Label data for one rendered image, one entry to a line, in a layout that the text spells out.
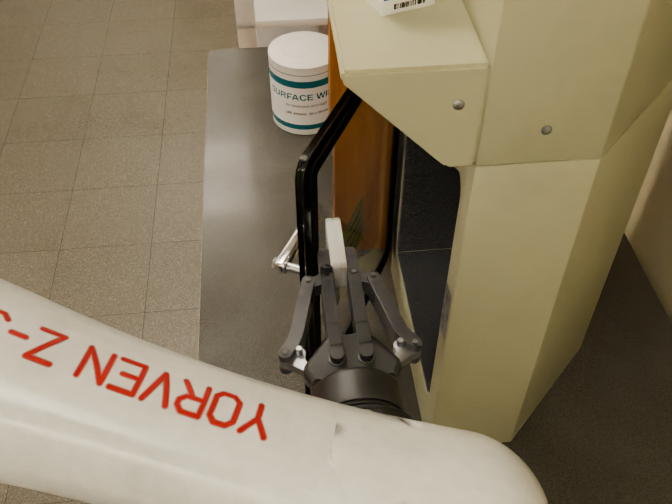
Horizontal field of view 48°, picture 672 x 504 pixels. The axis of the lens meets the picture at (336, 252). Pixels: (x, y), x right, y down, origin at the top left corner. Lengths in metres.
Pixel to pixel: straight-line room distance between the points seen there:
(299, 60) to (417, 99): 0.81
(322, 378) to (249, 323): 0.50
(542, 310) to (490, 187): 0.20
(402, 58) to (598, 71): 0.15
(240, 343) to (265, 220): 0.26
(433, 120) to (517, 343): 0.33
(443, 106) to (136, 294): 1.97
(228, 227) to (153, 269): 1.29
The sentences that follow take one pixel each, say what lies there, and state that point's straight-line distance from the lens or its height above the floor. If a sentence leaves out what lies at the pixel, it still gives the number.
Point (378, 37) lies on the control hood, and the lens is 0.63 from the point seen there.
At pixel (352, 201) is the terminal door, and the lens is 0.87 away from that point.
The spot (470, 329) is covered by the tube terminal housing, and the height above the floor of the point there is 1.19.
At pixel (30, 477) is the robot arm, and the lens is 0.43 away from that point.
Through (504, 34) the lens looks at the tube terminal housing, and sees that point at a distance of 0.59.
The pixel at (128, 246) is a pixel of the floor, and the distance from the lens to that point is 2.66.
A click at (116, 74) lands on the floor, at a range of 3.51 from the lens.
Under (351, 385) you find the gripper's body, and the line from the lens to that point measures 0.61.
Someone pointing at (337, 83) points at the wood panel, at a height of 1.26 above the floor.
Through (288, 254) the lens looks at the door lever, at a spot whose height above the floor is 1.21.
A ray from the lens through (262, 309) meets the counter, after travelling 1.16.
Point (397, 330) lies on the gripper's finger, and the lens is 0.68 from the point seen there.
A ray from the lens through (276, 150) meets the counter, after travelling 1.43.
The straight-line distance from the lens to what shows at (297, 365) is 0.67.
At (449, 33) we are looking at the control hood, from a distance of 0.64.
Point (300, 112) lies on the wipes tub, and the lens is 1.43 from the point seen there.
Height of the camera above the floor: 1.82
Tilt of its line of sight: 46 degrees down
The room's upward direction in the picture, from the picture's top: straight up
